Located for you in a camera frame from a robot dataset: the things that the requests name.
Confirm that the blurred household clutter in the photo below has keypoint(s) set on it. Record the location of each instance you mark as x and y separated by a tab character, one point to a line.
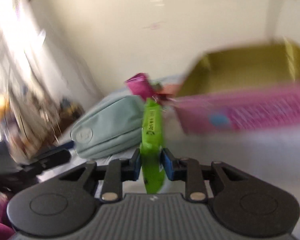
30	120

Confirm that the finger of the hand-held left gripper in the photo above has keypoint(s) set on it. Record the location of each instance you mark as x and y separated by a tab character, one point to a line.
53	158

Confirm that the magenta pouch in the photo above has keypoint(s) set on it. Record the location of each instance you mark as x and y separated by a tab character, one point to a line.
140	85

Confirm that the pink tin box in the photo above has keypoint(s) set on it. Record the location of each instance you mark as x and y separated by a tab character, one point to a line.
240	80

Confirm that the green snack packet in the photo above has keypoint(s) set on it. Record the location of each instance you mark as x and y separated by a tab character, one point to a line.
152	135

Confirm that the mint green zip pouch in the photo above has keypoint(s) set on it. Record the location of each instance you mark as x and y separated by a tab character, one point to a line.
107	130

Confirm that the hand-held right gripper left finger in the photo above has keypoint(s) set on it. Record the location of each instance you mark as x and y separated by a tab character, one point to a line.
135	166

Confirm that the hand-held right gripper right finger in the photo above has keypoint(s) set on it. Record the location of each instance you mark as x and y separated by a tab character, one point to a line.
168	167

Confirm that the red box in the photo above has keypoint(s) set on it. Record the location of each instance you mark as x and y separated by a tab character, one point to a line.
168	91

